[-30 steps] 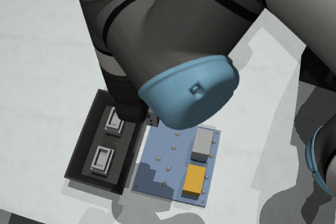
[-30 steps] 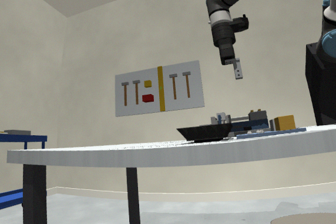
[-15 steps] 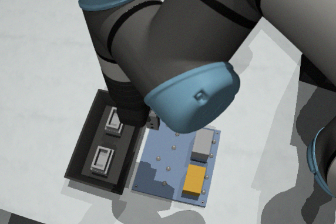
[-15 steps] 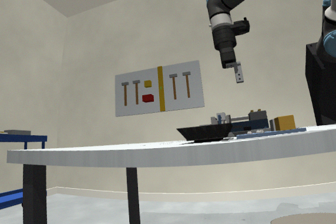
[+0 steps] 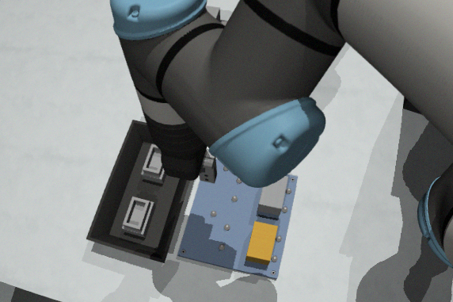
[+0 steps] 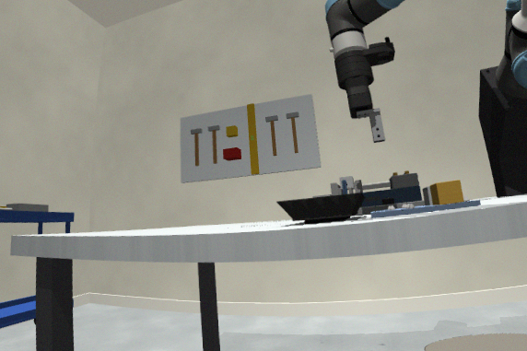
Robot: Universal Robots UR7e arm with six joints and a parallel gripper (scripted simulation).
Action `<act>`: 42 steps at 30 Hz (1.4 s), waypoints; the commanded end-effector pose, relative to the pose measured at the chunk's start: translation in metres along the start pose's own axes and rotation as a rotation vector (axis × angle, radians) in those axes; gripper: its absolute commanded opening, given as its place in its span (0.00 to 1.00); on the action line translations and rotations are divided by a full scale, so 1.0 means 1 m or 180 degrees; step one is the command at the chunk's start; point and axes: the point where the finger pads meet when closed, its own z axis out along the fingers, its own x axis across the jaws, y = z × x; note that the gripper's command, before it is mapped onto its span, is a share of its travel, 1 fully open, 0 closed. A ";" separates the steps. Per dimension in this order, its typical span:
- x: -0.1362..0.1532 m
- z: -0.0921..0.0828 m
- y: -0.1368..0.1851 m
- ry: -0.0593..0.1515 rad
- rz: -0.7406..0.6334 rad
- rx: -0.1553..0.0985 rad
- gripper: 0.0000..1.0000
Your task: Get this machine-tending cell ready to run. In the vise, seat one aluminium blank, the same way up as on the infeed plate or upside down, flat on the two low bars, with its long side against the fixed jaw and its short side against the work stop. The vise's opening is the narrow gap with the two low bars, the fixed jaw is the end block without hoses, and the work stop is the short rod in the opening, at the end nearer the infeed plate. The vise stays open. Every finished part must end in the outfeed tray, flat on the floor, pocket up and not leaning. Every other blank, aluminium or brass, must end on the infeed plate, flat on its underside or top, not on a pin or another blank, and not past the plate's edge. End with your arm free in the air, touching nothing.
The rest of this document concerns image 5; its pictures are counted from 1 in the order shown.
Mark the yellow rectangular block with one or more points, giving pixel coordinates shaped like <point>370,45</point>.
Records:
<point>261,243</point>

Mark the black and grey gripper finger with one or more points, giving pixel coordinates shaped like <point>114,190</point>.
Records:
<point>207,175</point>
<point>208,155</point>

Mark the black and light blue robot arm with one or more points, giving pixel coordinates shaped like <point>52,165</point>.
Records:
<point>244,87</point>

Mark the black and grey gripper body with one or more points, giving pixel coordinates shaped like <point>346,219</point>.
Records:
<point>182,151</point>

